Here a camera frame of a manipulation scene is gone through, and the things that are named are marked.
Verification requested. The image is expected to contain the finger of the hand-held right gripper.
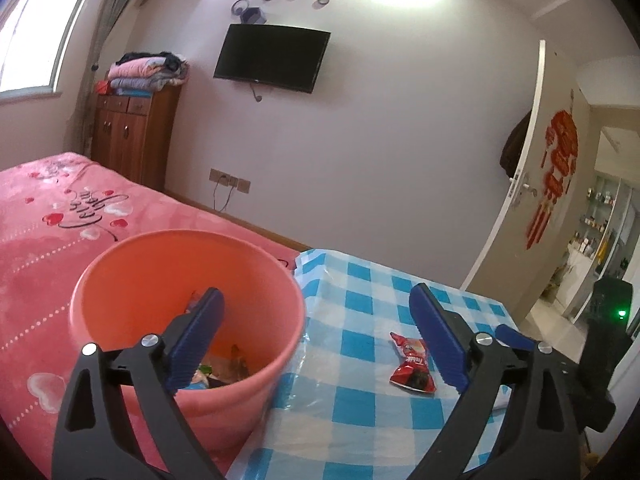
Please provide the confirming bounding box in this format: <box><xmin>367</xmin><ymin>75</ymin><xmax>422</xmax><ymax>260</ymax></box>
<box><xmin>495</xmin><ymin>324</ymin><xmax>535</xmax><ymax>352</ymax></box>

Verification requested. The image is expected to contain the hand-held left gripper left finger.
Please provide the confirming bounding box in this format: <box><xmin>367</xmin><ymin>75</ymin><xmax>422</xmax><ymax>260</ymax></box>
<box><xmin>51</xmin><ymin>287</ymin><xmax>226</xmax><ymax>480</ymax></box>

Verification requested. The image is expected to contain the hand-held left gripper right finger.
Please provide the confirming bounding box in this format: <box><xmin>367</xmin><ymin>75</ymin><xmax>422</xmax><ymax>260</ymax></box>
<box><xmin>400</xmin><ymin>282</ymin><xmax>586</xmax><ymax>480</ymax></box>

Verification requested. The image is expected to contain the red snack wrapper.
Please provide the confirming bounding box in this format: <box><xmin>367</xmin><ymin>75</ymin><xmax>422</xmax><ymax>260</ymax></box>
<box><xmin>389</xmin><ymin>332</ymin><xmax>437</xmax><ymax>395</ymax></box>

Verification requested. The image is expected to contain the orange plastic bucket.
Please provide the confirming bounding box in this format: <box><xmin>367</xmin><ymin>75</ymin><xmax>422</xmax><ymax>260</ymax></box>
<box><xmin>69</xmin><ymin>230</ymin><xmax>307</xmax><ymax>452</ymax></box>

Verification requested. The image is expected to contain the green and white wrapper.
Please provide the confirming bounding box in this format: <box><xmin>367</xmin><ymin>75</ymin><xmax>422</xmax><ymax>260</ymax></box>
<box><xmin>191</xmin><ymin>364</ymin><xmax>224</xmax><ymax>391</ymax></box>

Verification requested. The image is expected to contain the white door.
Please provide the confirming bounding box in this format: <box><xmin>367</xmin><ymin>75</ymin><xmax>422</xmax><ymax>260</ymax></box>
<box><xmin>459</xmin><ymin>40</ymin><xmax>594</xmax><ymax>326</ymax></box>

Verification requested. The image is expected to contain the display shelf with bottles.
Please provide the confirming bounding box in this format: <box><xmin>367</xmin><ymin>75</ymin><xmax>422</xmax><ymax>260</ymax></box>
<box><xmin>564</xmin><ymin>175</ymin><xmax>632</xmax><ymax>322</ymax></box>

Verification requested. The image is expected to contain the blue checked tablecloth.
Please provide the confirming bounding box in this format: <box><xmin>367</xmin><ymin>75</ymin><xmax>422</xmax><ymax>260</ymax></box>
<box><xmin>225</xmin><ymin>249</ymin><xmax>522</xmax><ymax>480</ymax></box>

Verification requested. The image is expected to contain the pink printed blanket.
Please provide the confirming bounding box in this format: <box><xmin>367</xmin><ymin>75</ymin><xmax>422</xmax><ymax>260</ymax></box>
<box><xmin>0</xmin><ymin>152</ymin><xmax>301</xmax><ymax>480</ymax></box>

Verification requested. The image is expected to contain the red door decoration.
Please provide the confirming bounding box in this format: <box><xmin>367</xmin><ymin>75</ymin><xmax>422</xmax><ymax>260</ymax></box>
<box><xmin>524</xmin><ymin>89</ymin><xmax>581</xmax><ymax>252</ymax></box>

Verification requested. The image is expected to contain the brown wooden cabinet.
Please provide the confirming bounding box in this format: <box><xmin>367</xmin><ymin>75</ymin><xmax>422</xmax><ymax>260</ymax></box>
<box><xmin>90</xmin><ymin>85</ymin><xmax>182</xmax><ymax>194</ymax></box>

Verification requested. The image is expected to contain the stack of folded blankets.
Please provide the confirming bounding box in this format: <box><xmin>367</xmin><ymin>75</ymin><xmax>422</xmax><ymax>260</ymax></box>
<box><xmin>107</xmin><ymin>51</ymin><xmax>191</xmax><ymax>97</ymax></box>

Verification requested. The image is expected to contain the grey curtain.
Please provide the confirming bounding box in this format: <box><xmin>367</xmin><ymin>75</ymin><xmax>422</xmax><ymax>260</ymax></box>
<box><xmin>67</xmin><ymin>0</ymin><xmax>164</xmax><ymax>159</ymax></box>

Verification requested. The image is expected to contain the window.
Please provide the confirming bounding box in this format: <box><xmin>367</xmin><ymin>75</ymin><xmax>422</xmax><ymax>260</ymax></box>
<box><xmin>0</xmin><ymin>0</ymin><xmax>104</xmax><ymax>107</ymax></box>

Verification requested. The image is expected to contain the socket cable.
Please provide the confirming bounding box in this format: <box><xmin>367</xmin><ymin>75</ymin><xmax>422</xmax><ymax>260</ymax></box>
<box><xmin>212</xmin><ymin>178</ymin><xmax>234</xmax><ymax>212</ymax></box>

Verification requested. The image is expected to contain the metal door handle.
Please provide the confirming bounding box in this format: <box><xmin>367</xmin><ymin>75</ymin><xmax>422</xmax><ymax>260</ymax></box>
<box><xmin>506</xmin><ymin>172</ymin><xmax>539</xmax><ymax>209</ymax></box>

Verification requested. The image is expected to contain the wall socket strip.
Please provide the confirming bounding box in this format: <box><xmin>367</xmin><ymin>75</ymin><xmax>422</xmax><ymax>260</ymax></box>
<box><xmin>209</xmin><ymin>168</ymin><xmax>251</xmax><ymax>195</ymax></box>

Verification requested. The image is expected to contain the black wall television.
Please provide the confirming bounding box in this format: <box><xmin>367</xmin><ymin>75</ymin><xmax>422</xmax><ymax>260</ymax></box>
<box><xmin>213</xmin><ymin>23</ymin><xmax>332</xmax><ymax>94</ymax></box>

